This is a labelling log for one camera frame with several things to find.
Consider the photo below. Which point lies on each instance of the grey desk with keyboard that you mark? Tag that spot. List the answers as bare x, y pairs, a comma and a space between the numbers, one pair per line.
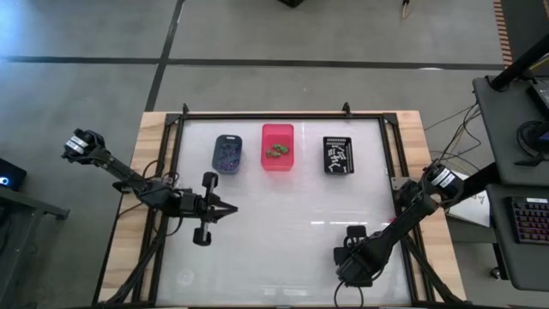
502, 257

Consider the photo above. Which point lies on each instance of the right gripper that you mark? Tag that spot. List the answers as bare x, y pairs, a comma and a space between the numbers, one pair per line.
360, 254

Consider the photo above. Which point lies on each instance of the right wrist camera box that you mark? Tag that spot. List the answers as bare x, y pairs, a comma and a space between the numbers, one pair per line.
354, 274

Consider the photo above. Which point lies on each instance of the black caster wheel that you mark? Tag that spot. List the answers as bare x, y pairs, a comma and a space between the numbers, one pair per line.
496, 272

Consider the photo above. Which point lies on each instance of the silver mounting bracket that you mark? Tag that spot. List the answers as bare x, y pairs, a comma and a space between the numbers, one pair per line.
397, 183

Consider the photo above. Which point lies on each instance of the black computer keyboard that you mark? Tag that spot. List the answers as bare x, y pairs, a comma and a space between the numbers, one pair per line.
532, 221

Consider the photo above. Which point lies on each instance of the black floor object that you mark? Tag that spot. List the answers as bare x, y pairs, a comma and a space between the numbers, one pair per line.
291, 2

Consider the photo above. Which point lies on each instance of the light wooden table board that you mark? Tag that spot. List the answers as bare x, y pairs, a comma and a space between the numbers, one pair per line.
148, 129

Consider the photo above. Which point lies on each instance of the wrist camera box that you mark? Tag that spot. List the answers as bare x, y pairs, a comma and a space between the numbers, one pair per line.
187, 202
354, 274

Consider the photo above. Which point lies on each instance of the grey desk with pole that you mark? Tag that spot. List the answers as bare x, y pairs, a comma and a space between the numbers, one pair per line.
502, 141

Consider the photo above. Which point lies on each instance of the pink plastic bin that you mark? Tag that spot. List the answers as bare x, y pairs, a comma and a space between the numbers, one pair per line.
274, 133

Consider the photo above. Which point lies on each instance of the black pole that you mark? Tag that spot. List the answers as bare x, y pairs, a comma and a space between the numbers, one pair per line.
514, 68

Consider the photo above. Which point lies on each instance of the black box with blue light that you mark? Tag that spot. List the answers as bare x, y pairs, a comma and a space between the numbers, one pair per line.
13, 171

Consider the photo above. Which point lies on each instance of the dark teal plastic bin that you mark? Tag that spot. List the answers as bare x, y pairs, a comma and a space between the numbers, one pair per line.
217, 143

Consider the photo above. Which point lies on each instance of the grey metal side cart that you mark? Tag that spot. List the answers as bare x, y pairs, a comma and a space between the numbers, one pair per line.
17, 257

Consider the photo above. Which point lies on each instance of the black slotted plastic basket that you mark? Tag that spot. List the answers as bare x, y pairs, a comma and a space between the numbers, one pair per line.
350, 165

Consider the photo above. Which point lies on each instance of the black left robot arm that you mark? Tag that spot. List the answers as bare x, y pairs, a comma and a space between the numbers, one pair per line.
120, 169

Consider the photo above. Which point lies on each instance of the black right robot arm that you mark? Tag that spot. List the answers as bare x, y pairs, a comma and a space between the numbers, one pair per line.
407, 219

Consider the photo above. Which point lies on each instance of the black round monitor stand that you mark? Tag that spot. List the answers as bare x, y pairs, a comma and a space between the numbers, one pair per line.
525, 135

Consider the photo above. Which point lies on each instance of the computer monitor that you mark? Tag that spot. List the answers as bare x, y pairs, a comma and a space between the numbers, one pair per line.
541, 96

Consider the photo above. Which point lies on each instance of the slanted black post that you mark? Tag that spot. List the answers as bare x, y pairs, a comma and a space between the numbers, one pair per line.
480, 182

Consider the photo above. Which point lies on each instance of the black frame clamp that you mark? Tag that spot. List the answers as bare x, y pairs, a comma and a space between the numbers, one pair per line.
185, 109
346, 110

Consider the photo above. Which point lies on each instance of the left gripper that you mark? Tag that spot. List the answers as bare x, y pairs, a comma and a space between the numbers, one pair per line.
201, 208

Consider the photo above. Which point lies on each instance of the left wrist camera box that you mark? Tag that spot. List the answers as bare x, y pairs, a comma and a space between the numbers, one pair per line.
187, 202

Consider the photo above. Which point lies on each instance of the black orange-striped floor mat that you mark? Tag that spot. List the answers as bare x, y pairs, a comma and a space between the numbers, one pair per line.
527, 26

